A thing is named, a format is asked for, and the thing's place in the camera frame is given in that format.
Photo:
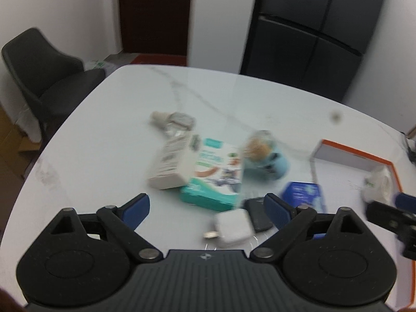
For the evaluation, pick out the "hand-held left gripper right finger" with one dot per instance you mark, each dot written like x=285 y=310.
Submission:
x=276 y=209

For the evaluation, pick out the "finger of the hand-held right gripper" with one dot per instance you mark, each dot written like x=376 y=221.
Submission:
x=405 y=200
x=386 y=217

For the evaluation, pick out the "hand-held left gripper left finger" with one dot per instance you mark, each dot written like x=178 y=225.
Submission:
x=136 y=209

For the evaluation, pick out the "white round container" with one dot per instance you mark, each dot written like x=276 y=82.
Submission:
x=377 y=183

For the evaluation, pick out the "orange-rimmed white box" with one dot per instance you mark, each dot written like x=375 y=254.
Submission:
x=344 y=182

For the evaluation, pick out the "white carton box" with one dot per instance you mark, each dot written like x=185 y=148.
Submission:
x=174 y=162

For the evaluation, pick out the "glass bottle with white cap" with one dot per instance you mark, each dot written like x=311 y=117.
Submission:
x=174 y=122

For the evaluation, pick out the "blue small box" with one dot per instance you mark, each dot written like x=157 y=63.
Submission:
x=304 y=196

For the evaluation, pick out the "white charger adapter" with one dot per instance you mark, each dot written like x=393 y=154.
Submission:
x=234 y=227

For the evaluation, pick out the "light blue round figurine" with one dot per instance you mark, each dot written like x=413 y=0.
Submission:
x=265 y=162

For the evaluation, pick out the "teal printed carton box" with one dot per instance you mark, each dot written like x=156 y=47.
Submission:
x=214 y=182

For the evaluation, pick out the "white cloth bundle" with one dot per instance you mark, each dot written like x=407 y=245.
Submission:
x=27 y=123

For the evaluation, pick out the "brown cardboard box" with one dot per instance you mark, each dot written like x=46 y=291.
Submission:
x=13 y=143

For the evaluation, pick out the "white plastic bag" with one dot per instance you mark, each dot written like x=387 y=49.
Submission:
x=97 y=64

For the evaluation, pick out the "red floor mat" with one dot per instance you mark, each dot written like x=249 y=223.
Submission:
x=162 y=60

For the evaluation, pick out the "dark grey chair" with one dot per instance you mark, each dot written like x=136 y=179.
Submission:
x=48 y=71

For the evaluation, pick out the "black refrigerator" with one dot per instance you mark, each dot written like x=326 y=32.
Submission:
x=312 y=26

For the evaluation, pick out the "dark brown door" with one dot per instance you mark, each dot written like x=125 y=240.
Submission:
x=156 y=16

